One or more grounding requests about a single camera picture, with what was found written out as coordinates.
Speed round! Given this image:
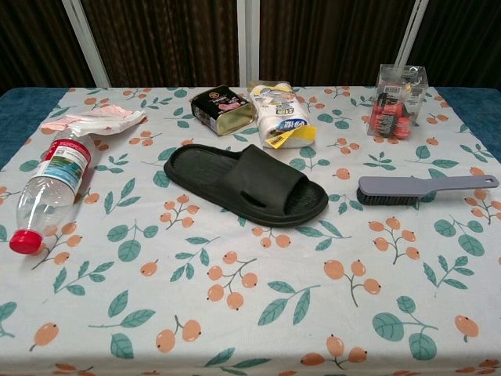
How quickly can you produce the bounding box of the black rubber slipper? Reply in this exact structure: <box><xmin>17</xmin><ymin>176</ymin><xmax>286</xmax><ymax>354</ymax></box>
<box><xmin>163</xmin><ymin>143</ymin><xmax>330</xmax><ymax>227</ymax></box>

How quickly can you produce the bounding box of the grey scrubbing brush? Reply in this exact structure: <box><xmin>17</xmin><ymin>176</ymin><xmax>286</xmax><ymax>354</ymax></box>
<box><xmin>355</xmin><ymin>175</ymin><xmax>501</xmax><ymax>207</ymax></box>

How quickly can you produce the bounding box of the white tissue roll pack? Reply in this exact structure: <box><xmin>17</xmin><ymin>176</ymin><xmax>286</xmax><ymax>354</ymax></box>
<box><xmin>249</xmin><ymin>80</ymin><xmax>317</xmax><ymax>150</ymax></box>

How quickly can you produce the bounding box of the black and gold tin can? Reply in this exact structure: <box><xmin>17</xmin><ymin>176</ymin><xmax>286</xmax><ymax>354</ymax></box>
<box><xmin>190</xmin><ymin>85</ymin><xmax>258</xmax><ymax>137</ymax></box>

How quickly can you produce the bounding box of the floral printed tablecloth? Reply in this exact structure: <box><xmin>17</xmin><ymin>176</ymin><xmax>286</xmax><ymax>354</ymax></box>
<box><xmin>0</xmin><ymin>85</ymin><xmax>501</xmax><ymax>376</ymax></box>

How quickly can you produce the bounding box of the pink white wet wipes pack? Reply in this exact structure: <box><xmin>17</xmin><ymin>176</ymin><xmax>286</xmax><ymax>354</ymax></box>
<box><xmin>40</xmin><ymin>103</ymin><xmax>148</xmax><ymax>137</ymax></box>

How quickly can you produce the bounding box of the clear box with red items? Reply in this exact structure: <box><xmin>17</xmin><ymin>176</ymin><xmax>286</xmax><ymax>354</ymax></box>
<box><xmin>366</xmin><ymin>63</ymin><xmax>427</xmax><ymax>144</ymax></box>

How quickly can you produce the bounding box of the clear bottle with red cap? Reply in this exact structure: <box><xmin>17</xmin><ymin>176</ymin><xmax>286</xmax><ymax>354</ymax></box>
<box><xmin>8</xmin><ymin>128</ymin><xmax>93</xmax><ymax>255</ymax></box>

